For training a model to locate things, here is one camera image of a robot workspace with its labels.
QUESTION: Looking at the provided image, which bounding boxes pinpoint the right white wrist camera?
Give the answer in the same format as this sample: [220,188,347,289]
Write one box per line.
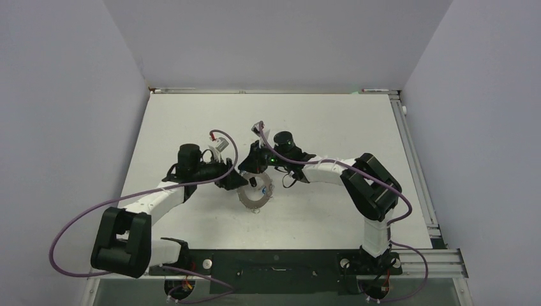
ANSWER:
[251,120,265,135]

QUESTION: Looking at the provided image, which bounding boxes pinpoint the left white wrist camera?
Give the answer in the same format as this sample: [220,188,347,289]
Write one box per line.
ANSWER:
[208,137,229,163]

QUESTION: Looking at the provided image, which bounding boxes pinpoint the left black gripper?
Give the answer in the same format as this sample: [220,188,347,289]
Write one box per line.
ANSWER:
[192,153,248,190]

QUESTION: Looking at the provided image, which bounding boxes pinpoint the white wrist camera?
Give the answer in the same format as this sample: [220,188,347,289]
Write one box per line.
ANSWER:
[251,120,265,135]
[208,137,229,163]

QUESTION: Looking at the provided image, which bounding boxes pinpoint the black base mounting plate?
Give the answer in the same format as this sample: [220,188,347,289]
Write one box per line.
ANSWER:
[149,249,403,295]

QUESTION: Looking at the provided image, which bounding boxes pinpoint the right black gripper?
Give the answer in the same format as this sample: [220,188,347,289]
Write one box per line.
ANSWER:
[239,139,290,174]

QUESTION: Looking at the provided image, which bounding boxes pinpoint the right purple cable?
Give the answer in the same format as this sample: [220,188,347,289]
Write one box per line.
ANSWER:
[258,128,429,304]

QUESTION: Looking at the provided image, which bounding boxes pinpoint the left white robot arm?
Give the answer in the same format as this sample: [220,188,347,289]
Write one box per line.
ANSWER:
[91,143,249,278]

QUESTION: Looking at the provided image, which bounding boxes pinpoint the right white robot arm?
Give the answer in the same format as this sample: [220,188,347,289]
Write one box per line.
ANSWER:
[239,131,402,273]

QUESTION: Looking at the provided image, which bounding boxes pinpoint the metal perforated ring disc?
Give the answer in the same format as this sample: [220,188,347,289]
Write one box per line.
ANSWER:
[237,171,274,214]

